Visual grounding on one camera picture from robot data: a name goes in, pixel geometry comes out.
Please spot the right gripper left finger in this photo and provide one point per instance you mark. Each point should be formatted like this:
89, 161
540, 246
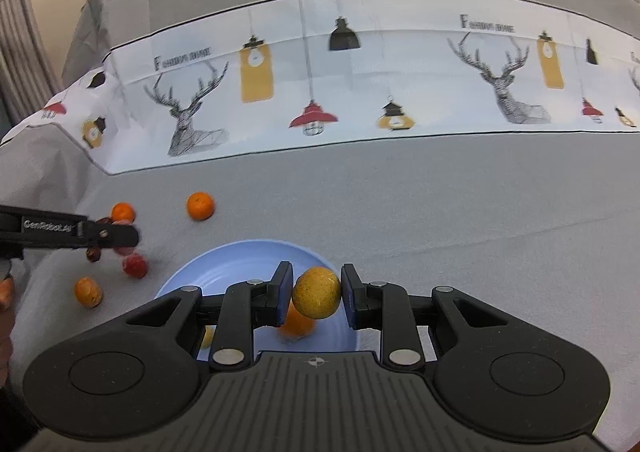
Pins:
242, 309

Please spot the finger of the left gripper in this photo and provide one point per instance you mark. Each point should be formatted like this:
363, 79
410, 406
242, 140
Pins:
106, 235

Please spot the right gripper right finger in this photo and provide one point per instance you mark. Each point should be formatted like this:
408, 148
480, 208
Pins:
385, 307

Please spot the small mandarin orange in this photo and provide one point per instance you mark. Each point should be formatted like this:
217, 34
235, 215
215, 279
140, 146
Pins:
200, 206
123, 213

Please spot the tan longan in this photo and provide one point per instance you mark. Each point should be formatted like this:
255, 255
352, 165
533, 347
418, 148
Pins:
208, 337
317, 293

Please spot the red fruit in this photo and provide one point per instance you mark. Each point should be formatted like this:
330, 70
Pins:
124, 251
134, 265

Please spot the person left hand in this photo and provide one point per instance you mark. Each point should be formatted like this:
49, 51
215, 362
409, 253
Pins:
7, 320

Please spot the grey curtain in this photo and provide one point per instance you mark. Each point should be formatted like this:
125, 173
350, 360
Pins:
27, 76

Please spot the grey printed sofa cover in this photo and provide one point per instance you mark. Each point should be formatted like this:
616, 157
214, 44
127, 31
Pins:
491, 145

